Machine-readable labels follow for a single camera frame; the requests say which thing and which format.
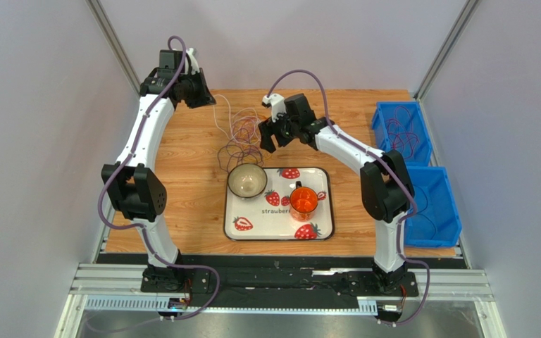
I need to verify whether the dark blue cable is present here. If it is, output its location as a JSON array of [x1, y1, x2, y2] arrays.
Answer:
[[409, 182, 440, 240]]

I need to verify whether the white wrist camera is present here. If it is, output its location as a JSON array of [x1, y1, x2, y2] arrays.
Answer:
[[261, 94, 287, 123], [184, 48, 201, 75]]

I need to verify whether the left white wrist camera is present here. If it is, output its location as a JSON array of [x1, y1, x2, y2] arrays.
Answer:
[[184, 48, 201, 75]]

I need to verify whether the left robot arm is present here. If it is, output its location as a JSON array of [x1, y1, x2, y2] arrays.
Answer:
[[98, 48, 216, 286]]

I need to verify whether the aluminium frame rail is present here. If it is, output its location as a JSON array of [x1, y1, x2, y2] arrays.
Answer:
[[55, 264, 506, 337]]

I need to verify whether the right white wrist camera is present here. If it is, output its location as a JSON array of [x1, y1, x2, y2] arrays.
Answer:
[[261, 94, 287, 123]]

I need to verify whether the tangled cable bundle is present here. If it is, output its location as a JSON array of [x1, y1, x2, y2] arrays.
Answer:
[[217, 108, 269, 173]]

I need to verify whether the near blue plastic bin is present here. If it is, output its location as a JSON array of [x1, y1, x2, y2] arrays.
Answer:
[[404, 166, 462, 249]]

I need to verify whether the white strawberry tray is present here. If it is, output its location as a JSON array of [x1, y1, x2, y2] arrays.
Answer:
[[224, 167, 335, 241]]

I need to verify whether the blue plastic bin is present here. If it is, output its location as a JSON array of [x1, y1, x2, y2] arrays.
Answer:
[[404, 166, 462, 249], [371, 101, 433, 166]]

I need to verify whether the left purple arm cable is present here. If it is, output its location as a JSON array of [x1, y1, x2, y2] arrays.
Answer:
[[97, 35, 220, 322]]

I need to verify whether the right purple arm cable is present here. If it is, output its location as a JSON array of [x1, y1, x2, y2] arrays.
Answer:
[[266, 69, 432, 327]]

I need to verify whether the far blue plastic bin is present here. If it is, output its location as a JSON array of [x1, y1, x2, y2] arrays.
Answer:
[[371, 101, 433, 166]]

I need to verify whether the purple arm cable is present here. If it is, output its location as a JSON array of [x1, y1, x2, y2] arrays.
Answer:
[[97, 35, 220, 322], [266, 69, 432, 327]]

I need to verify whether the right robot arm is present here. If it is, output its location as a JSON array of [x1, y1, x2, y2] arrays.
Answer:
[[259, 94, 414, 284]]

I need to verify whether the beige ceramic bowl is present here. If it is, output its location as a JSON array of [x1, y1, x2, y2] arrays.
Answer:
[[227, 163, 268, 199]]

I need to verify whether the white cable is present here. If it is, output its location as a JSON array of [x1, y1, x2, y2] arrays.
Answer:
[[213, 94, 262, 146]]

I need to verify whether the orange transparent mug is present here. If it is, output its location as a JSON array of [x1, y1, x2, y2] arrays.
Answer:
[[289, 181, 319, 222]]

